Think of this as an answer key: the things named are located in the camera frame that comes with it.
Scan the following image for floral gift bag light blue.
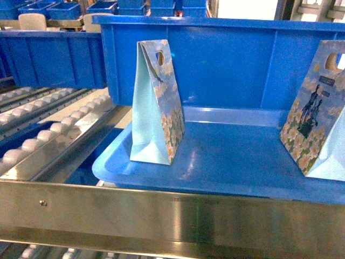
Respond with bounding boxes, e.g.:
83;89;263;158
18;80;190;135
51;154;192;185
130;39;185;165

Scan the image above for floral gift bag with figures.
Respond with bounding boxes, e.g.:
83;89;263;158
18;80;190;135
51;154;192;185
280;40;344;181

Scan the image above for white roller conveyor track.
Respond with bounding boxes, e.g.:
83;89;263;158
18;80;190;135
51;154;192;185
0;86;79;127
1;94;110;175

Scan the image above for white roller conveyor track far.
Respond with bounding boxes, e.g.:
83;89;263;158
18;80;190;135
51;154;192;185
0;86;79;127

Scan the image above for blue plastic tray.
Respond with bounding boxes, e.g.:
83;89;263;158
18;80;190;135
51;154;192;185
92;107;344;205

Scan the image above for large blue plastic bin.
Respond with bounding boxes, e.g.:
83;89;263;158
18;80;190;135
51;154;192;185
93;15;344;110

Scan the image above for blue plastic bin left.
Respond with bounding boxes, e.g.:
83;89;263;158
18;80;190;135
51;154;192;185
1;31;107;89

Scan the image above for grey office chair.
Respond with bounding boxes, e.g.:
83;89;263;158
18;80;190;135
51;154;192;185
18;13;47;31

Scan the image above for stainless steel rack front rail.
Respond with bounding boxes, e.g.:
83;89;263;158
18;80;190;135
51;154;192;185
1;180;344;258

